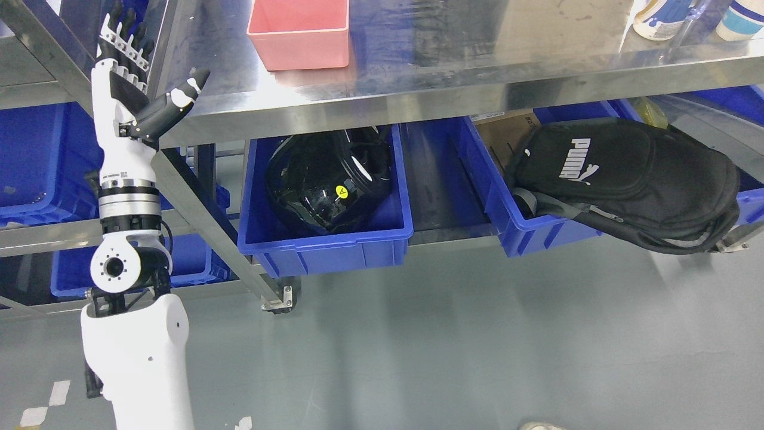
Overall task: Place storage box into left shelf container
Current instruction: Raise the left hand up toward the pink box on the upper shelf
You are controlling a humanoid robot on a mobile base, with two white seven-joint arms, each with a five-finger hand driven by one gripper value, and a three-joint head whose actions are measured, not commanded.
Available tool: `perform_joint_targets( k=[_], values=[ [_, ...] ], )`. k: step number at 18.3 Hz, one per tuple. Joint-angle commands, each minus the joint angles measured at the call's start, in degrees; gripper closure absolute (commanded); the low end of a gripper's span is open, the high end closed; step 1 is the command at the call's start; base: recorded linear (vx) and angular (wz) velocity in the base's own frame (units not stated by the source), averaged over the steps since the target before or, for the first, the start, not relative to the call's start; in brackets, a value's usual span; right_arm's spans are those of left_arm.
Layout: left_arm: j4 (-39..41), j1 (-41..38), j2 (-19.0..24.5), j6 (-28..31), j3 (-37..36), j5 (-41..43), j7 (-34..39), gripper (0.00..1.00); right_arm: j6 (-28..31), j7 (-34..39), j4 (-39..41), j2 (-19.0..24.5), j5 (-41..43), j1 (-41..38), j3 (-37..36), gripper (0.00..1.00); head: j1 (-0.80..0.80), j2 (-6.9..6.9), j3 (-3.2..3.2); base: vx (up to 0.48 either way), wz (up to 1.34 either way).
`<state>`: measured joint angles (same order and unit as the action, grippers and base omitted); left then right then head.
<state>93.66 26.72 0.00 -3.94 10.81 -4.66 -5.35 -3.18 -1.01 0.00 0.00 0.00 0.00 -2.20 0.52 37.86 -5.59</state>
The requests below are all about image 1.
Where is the stainless steel table frame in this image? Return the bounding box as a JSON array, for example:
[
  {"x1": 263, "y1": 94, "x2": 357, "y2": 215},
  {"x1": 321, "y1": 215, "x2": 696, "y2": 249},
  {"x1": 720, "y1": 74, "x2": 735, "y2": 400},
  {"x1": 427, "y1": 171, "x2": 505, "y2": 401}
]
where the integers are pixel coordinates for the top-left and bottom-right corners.
[{"x1": 0, "y1": 0, "x2": 764, "y2": 315}]

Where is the blue bin with backpack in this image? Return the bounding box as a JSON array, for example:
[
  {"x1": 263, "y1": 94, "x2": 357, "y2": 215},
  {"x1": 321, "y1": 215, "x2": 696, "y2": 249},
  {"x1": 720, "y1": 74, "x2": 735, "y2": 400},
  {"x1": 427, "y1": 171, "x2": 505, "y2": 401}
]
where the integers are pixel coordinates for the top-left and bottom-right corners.
[{"x1": 451, "y1": 100, "x2": 638, "y2": 257}]

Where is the white teal container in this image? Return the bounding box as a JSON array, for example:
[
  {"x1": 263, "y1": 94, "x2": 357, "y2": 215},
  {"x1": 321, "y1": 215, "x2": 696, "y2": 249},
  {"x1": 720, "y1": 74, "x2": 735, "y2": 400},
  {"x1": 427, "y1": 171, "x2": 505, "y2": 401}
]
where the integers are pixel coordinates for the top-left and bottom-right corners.
[{"x1": 715, "y1": 1, "x2": 763, "y2": 41}]

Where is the blue bin left upper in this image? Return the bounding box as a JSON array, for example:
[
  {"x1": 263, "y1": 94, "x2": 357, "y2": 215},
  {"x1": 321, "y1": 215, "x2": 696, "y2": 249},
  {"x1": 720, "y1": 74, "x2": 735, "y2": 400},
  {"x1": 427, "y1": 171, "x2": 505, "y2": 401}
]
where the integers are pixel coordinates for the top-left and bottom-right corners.
[{"x1": 1, "y1": 102, "x2": 103, "y2": 229}]

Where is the blue bin left lower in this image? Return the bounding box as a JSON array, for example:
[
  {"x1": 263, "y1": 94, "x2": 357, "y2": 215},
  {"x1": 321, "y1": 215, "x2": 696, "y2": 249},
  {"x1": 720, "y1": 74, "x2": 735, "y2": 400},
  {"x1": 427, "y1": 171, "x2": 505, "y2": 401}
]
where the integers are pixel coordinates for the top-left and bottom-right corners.
[{"x1": 50, "y1": 234, "x2": 232, "y2": 297}]

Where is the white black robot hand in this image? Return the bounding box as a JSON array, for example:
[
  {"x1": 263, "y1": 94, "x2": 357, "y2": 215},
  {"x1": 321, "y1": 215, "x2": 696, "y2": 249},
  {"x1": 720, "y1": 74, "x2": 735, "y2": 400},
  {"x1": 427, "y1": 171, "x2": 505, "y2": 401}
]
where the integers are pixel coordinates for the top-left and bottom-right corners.
[{"x1": 90, "y1": 1, "x2": 210, "y2": 187}]

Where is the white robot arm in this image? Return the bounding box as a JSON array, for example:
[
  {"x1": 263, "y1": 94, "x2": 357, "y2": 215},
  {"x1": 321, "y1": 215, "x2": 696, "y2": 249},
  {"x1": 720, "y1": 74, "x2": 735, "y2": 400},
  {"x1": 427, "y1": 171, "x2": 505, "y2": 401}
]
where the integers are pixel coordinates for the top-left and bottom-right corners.
[{"x1": 80, "y1": 175, "x2": 195, "y2": 429}]

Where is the pink plastic storage box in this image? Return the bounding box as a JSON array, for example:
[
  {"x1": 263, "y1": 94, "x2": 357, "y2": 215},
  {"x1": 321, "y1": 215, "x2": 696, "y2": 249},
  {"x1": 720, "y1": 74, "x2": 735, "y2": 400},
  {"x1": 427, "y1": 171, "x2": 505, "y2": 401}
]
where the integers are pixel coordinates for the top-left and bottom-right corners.
[{"x1": 247, "y1": 1, "x2": 351, "y2": 72}]

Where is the white blue bottle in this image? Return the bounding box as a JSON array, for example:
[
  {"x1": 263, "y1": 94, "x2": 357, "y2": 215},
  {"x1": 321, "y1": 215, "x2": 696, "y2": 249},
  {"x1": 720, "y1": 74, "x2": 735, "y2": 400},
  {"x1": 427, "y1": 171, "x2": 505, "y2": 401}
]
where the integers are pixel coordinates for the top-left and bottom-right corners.
[{"x1": 632, "y1": 1, "x2": 695, "y2": 41}]

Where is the cardboard box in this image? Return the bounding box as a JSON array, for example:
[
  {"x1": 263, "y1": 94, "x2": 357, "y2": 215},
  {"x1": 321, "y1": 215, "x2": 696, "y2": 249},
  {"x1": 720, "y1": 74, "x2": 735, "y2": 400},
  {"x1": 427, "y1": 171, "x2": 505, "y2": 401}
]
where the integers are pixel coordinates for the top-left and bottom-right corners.
[{"x1": 470, "y1": 109, "x2": 540, "y2": 174}]

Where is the black Puma backpack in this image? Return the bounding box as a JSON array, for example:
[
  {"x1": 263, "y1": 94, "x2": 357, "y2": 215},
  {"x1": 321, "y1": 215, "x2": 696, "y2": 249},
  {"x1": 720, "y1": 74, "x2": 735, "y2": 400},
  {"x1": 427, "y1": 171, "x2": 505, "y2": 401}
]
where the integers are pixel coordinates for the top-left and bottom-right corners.
[{"x1": 504, "y1": 117, "x2": 740, "y2": 255}]

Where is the black glossy helmet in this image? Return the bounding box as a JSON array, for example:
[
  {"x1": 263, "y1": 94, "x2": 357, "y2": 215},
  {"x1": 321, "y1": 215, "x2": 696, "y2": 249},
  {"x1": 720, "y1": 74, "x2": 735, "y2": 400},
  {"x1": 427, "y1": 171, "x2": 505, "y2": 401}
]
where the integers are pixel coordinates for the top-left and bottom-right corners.
[{"x1": 265, "y1": 126, "x2": 393, "y2": 237}]

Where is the blue bin with helmet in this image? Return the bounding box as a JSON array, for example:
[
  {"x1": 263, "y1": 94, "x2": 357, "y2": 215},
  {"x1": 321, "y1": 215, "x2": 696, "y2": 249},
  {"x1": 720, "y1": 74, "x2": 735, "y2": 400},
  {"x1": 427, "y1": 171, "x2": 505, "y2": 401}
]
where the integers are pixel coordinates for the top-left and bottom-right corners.
[{"x1": 237, "y1": 124, "x2": 413, "y2": 278}]

